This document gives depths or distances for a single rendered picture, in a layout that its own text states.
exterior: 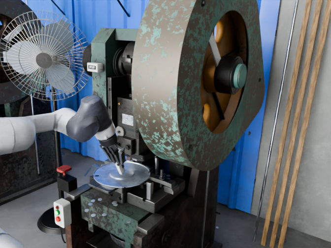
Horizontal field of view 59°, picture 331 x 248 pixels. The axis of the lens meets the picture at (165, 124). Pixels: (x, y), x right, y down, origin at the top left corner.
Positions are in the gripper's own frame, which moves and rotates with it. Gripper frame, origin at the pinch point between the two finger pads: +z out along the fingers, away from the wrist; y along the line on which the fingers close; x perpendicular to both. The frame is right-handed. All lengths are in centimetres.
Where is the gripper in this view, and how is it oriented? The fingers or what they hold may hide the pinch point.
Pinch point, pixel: (120, 167)
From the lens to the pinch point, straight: 136.5
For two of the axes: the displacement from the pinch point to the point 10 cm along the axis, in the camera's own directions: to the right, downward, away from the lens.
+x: 4.8, -6.3, 6.1
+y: 8.6, 1.8, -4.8
